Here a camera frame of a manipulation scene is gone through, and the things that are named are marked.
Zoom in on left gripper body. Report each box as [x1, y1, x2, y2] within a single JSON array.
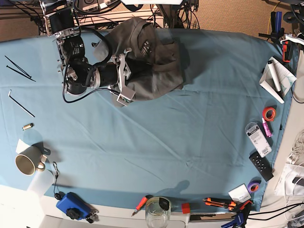
[[280, 33, 304, 45]]

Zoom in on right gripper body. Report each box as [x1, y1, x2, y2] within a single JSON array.
[[91, 47, 135, 106]]

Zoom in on grey T-shirt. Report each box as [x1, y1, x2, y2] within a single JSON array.
[[85, 17, 183, 106]]

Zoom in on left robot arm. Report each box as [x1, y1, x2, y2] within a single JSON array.
[[280, 0, 304, 46]]

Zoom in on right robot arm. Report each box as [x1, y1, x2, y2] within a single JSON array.
[[40, 0, 152, 106]]

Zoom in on red black clamp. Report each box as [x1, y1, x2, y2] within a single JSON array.
[[282, 39, 294, 63]]

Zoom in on blue bar clamp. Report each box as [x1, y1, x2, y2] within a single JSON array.
[[258, 11, 285, 43]]

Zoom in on rolled white paper sheets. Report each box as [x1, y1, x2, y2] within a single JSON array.
[[259, 57, 297, 104]]

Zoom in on red tape roll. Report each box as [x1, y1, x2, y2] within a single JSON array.
[[262, 106, 276, 122]]

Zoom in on purple glue tube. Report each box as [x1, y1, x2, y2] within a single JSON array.
[[262, 118, 273, 137]]

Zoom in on white packaged box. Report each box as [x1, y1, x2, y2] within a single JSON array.
[[245, 122, 272, 158]]

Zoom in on small brass battery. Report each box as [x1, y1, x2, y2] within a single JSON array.
[[22, 123, 34, 130]]

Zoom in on blue table cloth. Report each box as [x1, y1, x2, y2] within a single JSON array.
[[0, 29, 292, 212]]

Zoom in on silver hex key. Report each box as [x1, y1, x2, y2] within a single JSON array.
[[8, 90, 35, 118]]

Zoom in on white paper slip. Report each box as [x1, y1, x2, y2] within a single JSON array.
[[16, 139, 30, 154]]

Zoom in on olive ceramic mug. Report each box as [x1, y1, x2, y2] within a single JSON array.
[[15, 146, 46, 176]]

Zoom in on black remote control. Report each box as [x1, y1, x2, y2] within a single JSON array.
[[249, 151, 273, 182]]

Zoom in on blue clamp block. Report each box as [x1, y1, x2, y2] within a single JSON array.
[[54, 192, 98, 224]]

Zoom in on clear glass jar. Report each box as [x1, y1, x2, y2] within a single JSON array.
[[145, 197, 171, 228]]

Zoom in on small red cube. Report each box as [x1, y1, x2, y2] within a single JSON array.
[[181, 203, 190, 214]]

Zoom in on purple tape roll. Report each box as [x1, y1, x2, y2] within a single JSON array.
[[247, 180, 260, 193]]

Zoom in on orange black utility knife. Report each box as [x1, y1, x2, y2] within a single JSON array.
[[203, 198, 237, 210]]

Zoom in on white small card box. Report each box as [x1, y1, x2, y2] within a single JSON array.
[[228, 184, 251, 203]]

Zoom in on blue clamp bottom right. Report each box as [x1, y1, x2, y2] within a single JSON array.
[[221, 200, 254, 228]]

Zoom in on black cable tie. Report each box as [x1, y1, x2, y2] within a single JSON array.
[[6, 66, 36, 82], [5, 56, 32, 80]]

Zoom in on red handled screwdriver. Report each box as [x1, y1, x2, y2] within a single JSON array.
[[132, 195, 153, 217]]

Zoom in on black lanyard with carabiner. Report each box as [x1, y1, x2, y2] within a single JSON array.
[[52, 161, 64, 200]]

